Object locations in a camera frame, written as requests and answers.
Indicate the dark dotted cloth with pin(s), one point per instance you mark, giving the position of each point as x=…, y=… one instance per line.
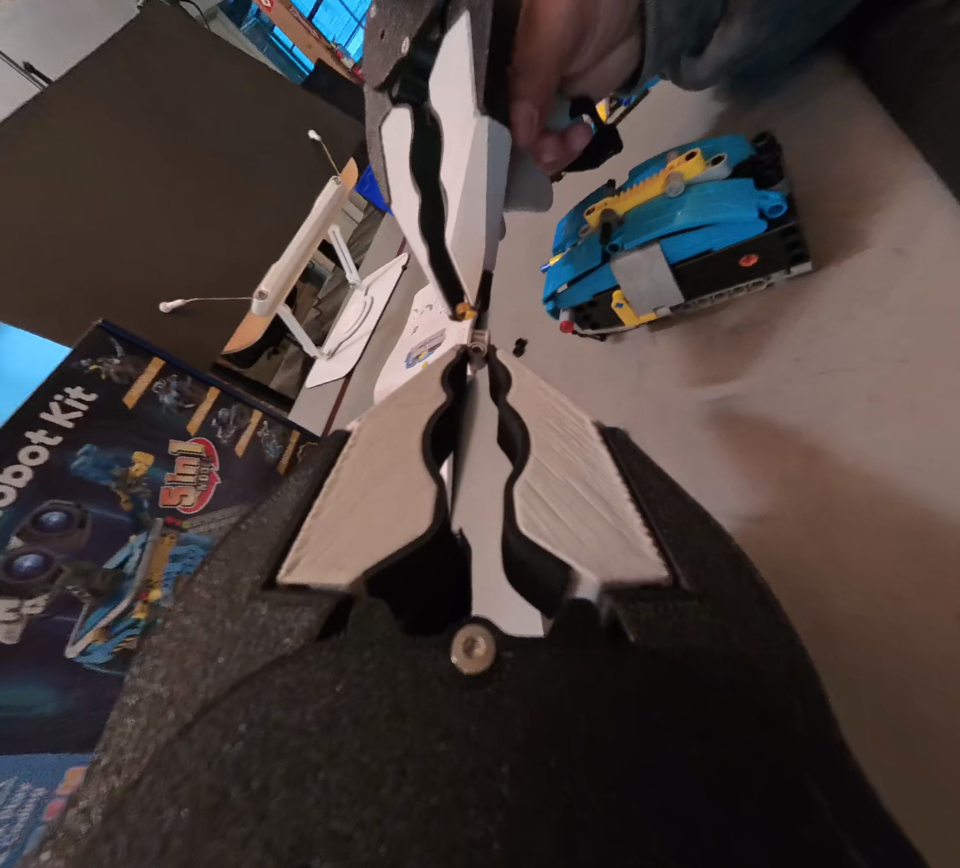
x=900, y=58

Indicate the white adjustable stand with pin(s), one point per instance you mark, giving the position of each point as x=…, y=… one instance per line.
x=352, y=317

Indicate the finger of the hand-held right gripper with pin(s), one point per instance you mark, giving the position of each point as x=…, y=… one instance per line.
x=472, y=155
x=401, y=163

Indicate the open instruction booklet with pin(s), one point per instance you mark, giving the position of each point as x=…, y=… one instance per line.
x=420, y=350

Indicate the person's right hand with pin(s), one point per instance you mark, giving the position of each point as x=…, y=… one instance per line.
x=577, y=20

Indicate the grey desk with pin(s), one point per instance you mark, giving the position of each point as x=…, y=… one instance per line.
x=750, y=470

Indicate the blue brick toy car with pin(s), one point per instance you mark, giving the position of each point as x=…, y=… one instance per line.
x=675, y=238

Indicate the dark robot kit box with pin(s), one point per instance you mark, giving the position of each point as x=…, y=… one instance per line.
x=112, y=508

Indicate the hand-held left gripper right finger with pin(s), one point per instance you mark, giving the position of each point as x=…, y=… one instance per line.
x=585, y=508

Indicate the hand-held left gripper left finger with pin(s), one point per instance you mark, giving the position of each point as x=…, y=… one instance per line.
x=360, y=500

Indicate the blue storage bin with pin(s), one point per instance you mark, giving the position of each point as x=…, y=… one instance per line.
x=371, y=189

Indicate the black divider panel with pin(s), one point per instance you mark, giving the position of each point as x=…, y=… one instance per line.
x=150, y=170

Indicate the small grey brick connector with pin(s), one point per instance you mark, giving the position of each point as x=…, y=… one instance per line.
x=478, y=349

